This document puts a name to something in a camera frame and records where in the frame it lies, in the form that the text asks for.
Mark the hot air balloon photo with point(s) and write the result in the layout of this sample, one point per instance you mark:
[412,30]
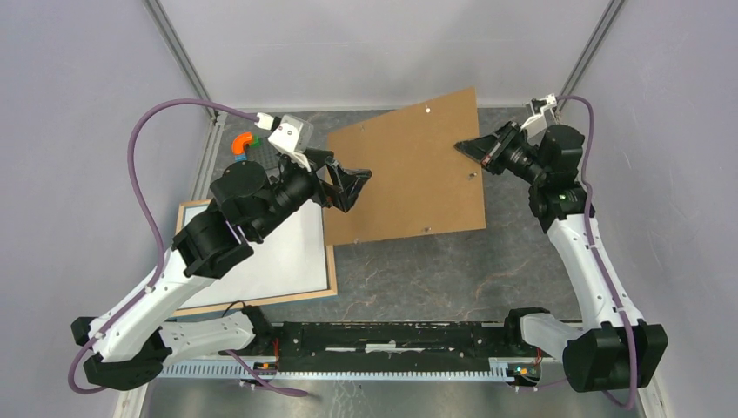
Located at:
[288,259]

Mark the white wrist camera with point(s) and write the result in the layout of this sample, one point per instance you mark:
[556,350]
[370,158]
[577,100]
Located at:
[291,136]
[539,109]

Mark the aluminium rail with cable comb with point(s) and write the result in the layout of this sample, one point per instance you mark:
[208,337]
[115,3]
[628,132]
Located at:
[223,365]

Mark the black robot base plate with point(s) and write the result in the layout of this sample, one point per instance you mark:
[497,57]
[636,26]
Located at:
[371,347]

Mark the grey building block baseplate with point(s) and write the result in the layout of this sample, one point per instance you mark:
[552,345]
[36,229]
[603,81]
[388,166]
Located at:
[264,154]

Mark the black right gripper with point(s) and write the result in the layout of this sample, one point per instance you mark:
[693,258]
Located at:
[482,151]

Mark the orange curved toy block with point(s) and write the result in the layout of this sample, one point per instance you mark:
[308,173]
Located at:
[241,143]

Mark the green toy block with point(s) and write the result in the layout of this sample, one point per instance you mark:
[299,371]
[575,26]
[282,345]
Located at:
[256,141]

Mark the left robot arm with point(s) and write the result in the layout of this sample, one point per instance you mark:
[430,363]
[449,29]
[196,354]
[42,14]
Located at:
[135,341]

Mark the brown cardboard backing board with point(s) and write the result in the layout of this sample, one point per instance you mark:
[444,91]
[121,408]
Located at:
[420,184]

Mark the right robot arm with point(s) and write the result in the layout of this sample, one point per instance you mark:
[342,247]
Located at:
[588,259]

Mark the light wooden picture frame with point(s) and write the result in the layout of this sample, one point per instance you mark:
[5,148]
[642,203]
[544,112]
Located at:
[323,277]

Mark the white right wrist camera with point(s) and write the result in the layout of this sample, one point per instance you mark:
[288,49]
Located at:
[539,109]

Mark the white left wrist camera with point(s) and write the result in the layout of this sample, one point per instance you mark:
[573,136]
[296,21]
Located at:
[291,136]

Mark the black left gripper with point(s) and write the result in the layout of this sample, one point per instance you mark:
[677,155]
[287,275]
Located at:
[351,180]

